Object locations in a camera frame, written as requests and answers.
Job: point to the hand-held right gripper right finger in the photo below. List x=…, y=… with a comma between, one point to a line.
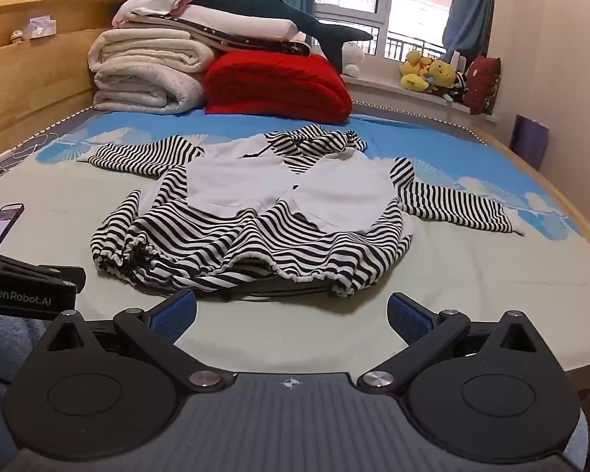
x=408, y=317

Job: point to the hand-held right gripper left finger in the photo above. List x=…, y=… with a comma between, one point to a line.
x=174, y=317

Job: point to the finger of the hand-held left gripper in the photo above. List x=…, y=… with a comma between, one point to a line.
x=69, y=278

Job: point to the black white striped hooded top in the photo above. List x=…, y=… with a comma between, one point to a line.
x=255, y=236

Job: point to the person's legs in blue jeans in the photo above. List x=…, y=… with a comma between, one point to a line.
x=5, y=354

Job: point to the blue and beige bed sheet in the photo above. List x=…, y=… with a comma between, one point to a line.
x=472, y=280

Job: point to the smartphone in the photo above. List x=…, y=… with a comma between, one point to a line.
x=5, y=217

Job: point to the purple box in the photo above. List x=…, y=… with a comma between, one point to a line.
x=528, y=140

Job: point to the folded white quilt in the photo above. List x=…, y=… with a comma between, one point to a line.
x=142, y=73

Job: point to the yellow plush toy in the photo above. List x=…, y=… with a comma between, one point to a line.
x=442, y=76
x=415, y=71

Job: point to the red cushion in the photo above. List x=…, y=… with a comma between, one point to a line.
x=484, y=83

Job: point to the tissue box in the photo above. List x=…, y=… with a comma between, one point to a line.
x=39, y=27

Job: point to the folded red blanket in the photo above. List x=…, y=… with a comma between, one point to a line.
x=280, y=86

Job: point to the white plush toy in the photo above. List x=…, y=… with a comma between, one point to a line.
x=353, y=59

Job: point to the dark patterned folded cloth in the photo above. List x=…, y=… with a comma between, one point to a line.
x=255, y=44

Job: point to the folded cream blanket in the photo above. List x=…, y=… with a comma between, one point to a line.
x=246, y=22

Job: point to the dark blue shark plush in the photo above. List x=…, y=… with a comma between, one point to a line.
x=275, y=10

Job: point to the wooden bed frame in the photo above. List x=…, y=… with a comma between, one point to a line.
x=29, y=83

